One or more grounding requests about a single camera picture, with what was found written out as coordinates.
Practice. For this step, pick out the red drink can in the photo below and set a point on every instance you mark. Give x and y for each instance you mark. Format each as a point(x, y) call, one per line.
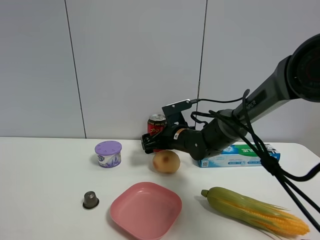
point(156, 123)

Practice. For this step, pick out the yellowish potato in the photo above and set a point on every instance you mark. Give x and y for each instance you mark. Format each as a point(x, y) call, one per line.
point(166, 162)

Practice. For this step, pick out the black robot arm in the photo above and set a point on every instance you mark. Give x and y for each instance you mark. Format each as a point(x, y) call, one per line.
point(295, 77)

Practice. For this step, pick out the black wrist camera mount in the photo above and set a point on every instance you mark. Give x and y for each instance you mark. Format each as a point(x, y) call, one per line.
point(173, 112)

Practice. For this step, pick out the grey coffee capsule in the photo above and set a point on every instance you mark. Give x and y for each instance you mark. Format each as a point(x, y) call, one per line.
point(90, 200)

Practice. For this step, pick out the blue green toothpaste box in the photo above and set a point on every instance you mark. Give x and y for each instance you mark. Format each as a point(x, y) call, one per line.
point(236, 155)

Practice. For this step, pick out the corn cob with husk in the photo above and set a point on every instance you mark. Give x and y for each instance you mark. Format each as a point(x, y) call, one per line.
point(271, 218)

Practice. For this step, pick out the pink square plate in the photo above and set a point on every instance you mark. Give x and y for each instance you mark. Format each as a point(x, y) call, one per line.
point(146, 210)

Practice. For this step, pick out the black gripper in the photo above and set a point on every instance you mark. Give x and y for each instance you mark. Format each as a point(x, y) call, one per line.
point(171, 138)

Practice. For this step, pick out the purple lidded white tub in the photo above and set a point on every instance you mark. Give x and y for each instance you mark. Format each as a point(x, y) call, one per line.
point(108, 153)

